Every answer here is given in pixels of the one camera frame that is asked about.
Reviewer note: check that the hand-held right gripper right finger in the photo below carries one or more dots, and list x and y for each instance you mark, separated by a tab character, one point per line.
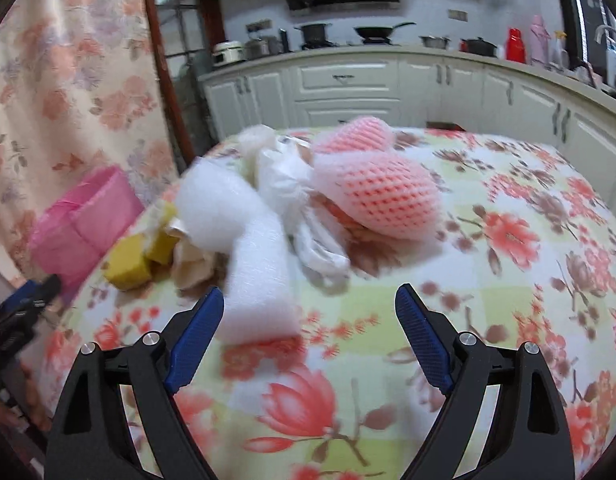
422	345

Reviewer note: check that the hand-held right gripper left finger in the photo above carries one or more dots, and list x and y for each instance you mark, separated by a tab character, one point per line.
195	340

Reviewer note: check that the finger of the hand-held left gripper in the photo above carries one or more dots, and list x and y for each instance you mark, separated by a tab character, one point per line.
38	291

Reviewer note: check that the pink trash bag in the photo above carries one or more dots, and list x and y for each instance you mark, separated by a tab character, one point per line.
88	220

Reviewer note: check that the white foam sheet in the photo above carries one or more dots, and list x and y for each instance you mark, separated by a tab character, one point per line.
258	270

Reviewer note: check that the crumpled beige paper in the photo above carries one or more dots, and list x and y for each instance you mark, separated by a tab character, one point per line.
193	265

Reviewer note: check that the yellow sponge block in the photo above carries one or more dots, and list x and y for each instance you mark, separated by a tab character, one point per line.
128	262
163	240

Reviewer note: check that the floral tablecloth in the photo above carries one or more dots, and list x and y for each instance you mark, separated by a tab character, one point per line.
487	270

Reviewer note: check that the large pink foam net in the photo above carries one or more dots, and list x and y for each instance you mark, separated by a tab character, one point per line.
382	190

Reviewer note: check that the white plastic bag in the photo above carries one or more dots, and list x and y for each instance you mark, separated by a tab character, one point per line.
283	180

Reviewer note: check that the crumpled white tissue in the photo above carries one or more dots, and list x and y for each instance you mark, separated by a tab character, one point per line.
254	137

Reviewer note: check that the small pink foam net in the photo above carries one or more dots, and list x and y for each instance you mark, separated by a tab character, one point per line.
360	132

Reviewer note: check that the floral curtain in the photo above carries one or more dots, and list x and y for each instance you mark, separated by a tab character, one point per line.
63	60

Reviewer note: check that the wooden glass door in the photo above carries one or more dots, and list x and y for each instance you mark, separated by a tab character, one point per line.
165	60

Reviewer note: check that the white kitchen base cabinets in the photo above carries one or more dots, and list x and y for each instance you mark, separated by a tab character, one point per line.
348	85

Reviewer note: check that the white rice cooker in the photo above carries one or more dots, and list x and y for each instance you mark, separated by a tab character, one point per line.
227	52

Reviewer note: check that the steel lidded pot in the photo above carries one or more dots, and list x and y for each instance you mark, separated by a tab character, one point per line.
260	49

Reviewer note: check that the steel bowl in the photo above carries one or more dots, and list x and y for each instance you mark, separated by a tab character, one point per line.
434	42

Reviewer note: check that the black and red pot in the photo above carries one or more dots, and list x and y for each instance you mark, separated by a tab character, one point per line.
478	47

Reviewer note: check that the red thermos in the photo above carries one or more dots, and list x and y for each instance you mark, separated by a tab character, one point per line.
515	47

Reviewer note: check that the black bottle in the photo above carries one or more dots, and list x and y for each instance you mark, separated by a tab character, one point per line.
285	41

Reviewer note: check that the black wok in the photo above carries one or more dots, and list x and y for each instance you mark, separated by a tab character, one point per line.
375	32

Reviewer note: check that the clear spray bottle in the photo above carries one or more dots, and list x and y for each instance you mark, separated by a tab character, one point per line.
560	52

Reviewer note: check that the pink thermos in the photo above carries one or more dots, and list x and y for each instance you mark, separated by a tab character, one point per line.
538	42

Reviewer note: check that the black stock pot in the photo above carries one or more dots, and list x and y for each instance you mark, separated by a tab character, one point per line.
314	34

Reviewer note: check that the chrome faucet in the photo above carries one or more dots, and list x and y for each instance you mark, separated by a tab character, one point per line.
607	30

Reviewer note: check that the wall socket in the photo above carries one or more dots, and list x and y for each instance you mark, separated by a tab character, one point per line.
457	15
258	25

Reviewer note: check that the dark window frame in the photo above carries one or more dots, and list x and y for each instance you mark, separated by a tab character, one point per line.
580	10

